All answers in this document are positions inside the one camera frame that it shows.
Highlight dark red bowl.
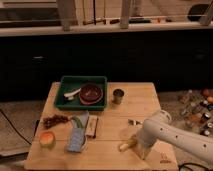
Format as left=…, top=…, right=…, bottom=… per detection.
left=79, top=83, right=103, bottom=105

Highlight green and white vegetable toy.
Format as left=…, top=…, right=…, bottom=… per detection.
left=71, top=116, right=83, bottom=128

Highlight black cable bottom right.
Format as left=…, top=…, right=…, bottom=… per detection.
left=177, top=162, right=213, bottom=171

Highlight black cable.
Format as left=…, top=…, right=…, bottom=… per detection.
left=177, top=162, right=213, bottom=171
left=0, top=109, right=33, bottom=146

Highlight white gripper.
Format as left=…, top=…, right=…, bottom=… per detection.
left=133, top=143, right=151, bottom=160

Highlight bottles and jars on floor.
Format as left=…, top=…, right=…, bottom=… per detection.
left=179, top=89, right=213, bottom=137

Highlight blue cloth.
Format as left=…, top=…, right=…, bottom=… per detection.
left=67, top=111, right=89, bottom=153

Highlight black cable left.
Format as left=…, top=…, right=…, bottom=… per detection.
left=0, top=109, right=33, bottom=146

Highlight silver fork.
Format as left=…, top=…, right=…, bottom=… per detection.
left=128, top=119, right=143, bottom=126

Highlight metal cup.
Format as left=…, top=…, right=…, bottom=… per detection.
left=113, top=89, right=124, bottom=104

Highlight bunch of dark grapes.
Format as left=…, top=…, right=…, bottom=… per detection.
left=43, top=115, right=68, bottom=129

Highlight wooden block with dark edge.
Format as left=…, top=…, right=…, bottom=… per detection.
left=85, top=115, right=98, bottom=137

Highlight orange fruit toy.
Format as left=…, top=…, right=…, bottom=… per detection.
left=39, top=131, right=55, bottom=147

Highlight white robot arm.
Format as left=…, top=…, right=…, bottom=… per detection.
left=136, top=110, right=213, bottom=164

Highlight green plastic tray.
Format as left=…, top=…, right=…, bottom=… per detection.
left=54, top=76, right=107, bottom=111

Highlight white brush in tray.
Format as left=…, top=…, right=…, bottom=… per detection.
left=64, top=88, right=81, bottom=99

